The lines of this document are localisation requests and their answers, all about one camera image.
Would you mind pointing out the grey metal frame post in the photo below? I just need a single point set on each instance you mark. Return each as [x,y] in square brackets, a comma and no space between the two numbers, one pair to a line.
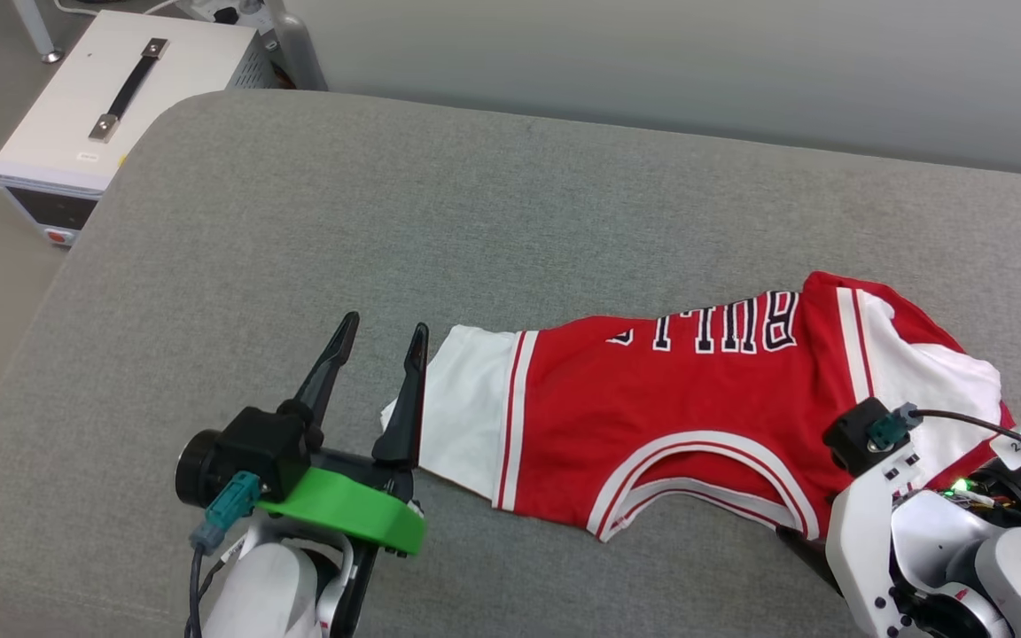
[298,49]

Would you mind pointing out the white box appliance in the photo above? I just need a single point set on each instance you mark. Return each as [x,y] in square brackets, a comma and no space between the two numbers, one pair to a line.
[120,97]

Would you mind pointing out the white power strip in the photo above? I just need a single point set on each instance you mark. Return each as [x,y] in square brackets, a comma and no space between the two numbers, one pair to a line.
[218,11]

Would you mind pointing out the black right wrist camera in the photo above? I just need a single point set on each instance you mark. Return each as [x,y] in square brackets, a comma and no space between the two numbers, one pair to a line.
[856,434]

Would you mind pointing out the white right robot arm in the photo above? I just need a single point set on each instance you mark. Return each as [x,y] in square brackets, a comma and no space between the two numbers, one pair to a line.
[1016,585]

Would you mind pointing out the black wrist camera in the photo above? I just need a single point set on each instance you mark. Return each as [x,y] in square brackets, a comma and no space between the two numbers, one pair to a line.
[267,447]
[856,434]

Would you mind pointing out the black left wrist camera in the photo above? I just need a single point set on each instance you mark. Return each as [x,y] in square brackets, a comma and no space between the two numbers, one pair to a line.
[267,447]

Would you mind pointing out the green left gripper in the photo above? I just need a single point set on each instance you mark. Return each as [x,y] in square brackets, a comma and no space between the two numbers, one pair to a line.
[351,514]

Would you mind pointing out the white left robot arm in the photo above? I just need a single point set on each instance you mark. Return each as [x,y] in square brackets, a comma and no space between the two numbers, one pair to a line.
[271,594]

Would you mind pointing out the red and white basketball jersey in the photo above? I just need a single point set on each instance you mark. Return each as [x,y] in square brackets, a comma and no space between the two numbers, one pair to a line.
[705,416]

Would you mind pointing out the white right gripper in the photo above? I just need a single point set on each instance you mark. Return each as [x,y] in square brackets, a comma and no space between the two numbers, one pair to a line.
[869,540]

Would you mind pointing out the thin grey table leg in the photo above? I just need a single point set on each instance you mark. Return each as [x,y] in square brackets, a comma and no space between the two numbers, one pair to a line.
[36,31]

